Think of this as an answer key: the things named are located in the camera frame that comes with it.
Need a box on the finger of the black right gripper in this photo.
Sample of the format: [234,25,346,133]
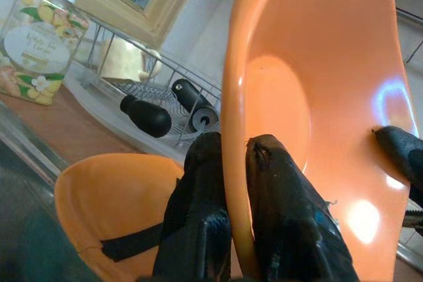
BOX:
[371,125,423,210]

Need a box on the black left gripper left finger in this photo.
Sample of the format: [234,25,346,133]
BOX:
[153,131,232,282]

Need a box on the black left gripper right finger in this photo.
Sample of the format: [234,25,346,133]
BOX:
[244,135,360,282]

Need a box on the orange plastic plate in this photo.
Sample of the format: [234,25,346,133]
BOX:
[54,153,186,282]

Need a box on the orange plastic bowl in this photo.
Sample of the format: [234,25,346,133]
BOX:
[220,0,419,282]

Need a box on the black flat strip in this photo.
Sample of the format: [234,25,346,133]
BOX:
[98,222,166,262]

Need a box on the black bulb-shaped grinder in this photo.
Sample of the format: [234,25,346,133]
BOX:
[119,94,173,138]

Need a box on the black cylindrical bottle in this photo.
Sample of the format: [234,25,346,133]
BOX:
[171,79,219,133]

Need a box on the white drain tray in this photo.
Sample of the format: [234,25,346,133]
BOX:
[64,63,206,164]

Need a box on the cream mug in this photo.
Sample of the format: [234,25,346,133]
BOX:
[98,38,163,81]

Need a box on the stainless steel sink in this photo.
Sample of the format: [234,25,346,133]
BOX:
[0,100,100,282]

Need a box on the clear soap dispenser bottle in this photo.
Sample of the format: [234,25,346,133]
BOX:
[0,0,90,106]

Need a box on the wire dish rack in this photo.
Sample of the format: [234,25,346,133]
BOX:
[79,19,222,146]

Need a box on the wooden window frame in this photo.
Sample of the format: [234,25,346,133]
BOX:
[3,0,208,47]

